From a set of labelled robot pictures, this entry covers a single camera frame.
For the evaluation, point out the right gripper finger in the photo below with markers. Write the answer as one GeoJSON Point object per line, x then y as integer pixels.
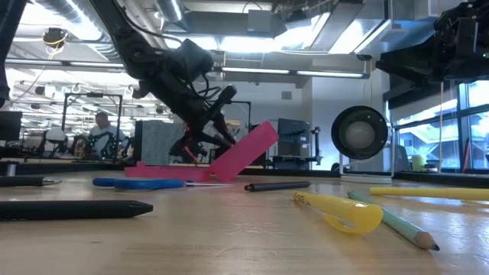
{"type": "Point", "coordinates": [405, 65]}

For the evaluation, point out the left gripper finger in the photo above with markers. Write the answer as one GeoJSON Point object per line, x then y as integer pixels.
{"type": "Point", "coordinates": [212, 138]}
{"type": "Point", "coordinates": [225, 130]}

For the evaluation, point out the pink plastic supply box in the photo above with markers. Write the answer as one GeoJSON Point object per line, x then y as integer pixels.
{"type": "Point", "coordinates": [244, 153]}

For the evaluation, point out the slim black pen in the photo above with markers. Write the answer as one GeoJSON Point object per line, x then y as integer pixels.
{"type": "Point", "coordinates": [279, 186]}

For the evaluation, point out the long yellow pen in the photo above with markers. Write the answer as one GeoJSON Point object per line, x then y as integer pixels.
{"type": "Point", "coordinates": [428, 193]}

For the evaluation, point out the yellow highlighter pen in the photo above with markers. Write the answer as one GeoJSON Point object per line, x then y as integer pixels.
{"type": "Point", "coordinates": [344, 210]}

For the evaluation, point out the thick black marker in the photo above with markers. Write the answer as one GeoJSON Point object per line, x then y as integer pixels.
{"type": "Point", "coordinates": [76, 210]}

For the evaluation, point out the black pen silver tip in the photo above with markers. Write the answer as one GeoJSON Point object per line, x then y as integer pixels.
{"type": "Point", "coordinates": [23, 181]}

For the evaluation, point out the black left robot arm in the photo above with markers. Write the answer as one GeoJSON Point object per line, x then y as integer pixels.
{"type": "Point", "coordinates": [126, 46]}

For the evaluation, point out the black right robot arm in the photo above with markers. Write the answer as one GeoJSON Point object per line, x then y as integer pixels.
{"type": "Point", "coordinates": [483, 38]}

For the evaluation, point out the grey partition panel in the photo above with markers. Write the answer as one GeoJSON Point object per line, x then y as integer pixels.
{"type": "Point", "coordinates": [156, 141]}

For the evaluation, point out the black equipment cart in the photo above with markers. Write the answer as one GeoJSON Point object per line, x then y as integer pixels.
{"type": "Point", "coordinates": [292, 137]}

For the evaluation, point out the long ceiling light bar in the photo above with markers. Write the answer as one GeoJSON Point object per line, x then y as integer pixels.
{"type": "Point", "coordinates": [290, 72]}
{"type": "Point", "coordinates": [65, 63]}

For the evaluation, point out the person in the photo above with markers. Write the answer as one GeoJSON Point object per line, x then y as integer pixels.
{"type": "Point", "coordinates": [102, 133]}

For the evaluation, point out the black computer monitor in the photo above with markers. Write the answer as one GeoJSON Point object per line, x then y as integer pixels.
{"type": "Point", "coordinates": [10, 126]}

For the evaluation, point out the small silver cylinder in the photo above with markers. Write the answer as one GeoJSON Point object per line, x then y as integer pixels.
{"type": "Point", "coordinates": [11, 169]}

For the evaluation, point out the black background robot frame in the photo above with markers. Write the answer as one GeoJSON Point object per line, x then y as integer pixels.
{"type": "Point", "coordinates": [91, 94]}

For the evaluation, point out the black aluminium table frame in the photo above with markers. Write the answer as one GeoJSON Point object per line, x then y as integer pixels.
{"type": "Point", "coordinates": [439, 178]}

